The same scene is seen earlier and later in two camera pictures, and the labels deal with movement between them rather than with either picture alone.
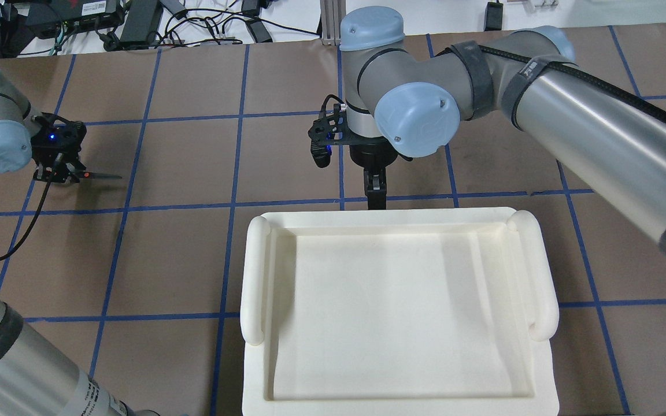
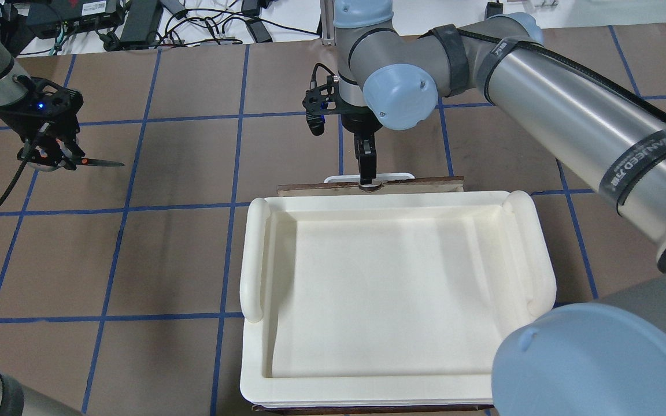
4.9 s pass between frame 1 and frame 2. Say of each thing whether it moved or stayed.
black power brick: stayed
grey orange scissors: moved
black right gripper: moved
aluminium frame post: stayed
